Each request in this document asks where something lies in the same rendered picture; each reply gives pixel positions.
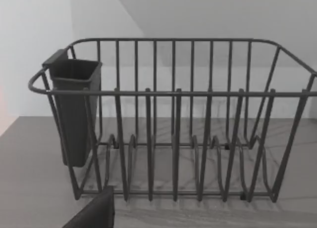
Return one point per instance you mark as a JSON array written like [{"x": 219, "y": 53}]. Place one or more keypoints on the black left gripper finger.
[{"x": 100, "y": 211}]

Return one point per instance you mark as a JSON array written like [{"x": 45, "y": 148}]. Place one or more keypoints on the dark grey cutlery holder cup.
[{"x": 74, "y": 109}]

